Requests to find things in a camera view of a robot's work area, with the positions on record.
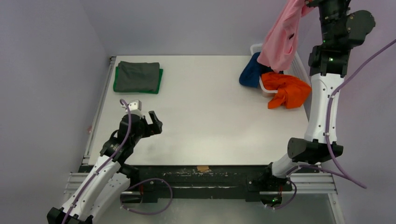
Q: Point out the folded grey t shirt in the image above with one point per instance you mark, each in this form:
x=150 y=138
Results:
x=148 y=68

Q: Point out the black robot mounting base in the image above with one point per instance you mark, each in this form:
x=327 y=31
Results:
x=248 y=183

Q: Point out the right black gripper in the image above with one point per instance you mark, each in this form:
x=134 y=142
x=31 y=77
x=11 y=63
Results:
x=323 y=3

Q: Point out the folded green t shirt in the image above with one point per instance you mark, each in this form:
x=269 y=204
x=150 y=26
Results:
x=136 y=81

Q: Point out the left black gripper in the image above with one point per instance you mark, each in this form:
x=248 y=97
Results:
x=152 y=129

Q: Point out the orange t shirt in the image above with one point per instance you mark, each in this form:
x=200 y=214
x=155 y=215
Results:
x=291 y=91

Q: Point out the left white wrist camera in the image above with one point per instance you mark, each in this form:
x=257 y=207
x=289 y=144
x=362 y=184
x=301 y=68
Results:
x=134 y=108

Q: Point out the white plastic basket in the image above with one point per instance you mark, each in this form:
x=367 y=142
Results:
x=296 y=69

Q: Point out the navy blue t shirt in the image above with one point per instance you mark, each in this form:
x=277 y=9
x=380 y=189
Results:
x=252 y=72

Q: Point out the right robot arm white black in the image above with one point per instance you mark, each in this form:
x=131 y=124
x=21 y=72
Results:
x=341 y=31

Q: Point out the pink t shirt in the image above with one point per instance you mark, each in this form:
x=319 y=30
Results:
x=280 y=44

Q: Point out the brown tape piece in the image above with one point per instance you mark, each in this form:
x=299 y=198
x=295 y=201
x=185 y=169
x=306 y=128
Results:
x=203 y=169

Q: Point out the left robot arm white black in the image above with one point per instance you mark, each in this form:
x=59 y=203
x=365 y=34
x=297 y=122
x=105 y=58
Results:
x=110 y=175

